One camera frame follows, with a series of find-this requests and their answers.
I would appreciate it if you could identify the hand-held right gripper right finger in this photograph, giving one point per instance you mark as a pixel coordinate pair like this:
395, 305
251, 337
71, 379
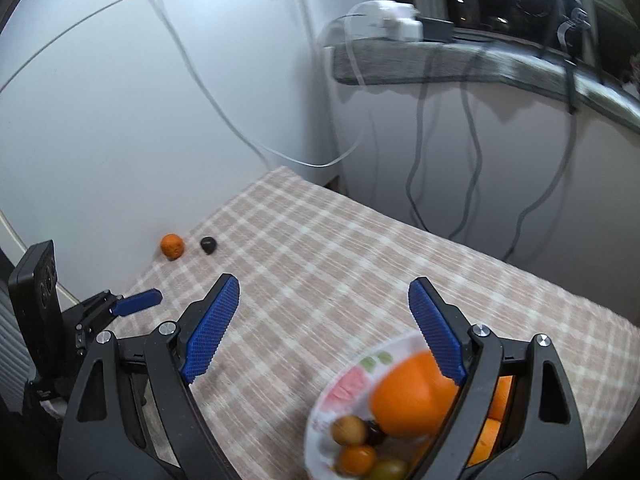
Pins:
440, 330

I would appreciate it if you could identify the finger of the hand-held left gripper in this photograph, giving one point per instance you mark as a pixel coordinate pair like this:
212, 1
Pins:
140, 302

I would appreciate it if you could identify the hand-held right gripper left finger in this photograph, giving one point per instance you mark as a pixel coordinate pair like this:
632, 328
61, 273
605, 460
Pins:
210, 330

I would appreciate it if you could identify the large orange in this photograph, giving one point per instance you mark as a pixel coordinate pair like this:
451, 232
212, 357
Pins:
410, 400

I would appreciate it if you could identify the white printed plate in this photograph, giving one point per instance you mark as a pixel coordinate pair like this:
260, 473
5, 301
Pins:
345, 390

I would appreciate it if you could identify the grey ribbed panel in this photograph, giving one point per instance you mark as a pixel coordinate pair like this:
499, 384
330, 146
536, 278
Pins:
10, 360

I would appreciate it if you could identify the small mandarin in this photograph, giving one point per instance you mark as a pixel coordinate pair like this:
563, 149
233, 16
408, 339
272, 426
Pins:
172, 246

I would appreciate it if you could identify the dark small fruit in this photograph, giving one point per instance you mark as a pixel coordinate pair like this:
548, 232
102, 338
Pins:
209, 245
376, 437

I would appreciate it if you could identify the plaid beige cloth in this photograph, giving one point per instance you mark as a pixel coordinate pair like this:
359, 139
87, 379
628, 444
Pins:
325, 260

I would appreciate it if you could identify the yellowish brown small fruit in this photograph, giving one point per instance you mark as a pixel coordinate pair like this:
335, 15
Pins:
349, 430

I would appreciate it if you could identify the green small fruit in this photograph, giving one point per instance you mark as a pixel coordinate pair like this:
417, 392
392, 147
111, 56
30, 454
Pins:
390, 470

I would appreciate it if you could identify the small orange tomato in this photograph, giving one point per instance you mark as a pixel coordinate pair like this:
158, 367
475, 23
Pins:
357, 460

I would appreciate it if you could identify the black power adapter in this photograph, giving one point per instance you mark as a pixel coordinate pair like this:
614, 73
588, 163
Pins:
437, 29

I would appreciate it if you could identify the white charger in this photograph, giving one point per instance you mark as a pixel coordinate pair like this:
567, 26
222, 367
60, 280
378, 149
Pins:
395, 22

